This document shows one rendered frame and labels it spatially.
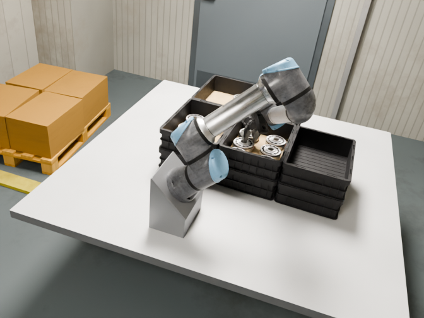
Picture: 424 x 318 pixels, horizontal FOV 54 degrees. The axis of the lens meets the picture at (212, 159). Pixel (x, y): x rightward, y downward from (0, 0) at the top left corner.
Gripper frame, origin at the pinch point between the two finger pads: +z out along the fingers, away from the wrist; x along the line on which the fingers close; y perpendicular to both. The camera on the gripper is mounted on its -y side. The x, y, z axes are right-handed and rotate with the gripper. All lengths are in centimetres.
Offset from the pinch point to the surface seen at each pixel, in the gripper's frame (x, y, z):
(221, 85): -14, 65, -4
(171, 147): 37.6, 7.9, 6.7
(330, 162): -34.1, -23.2, -2.6
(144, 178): 49, 6, 22
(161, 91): 10, 98, 18
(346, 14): -178, 152, -45
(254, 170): 8.3, -20.8, 1.4
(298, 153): -22.9, -11.3, -1.0
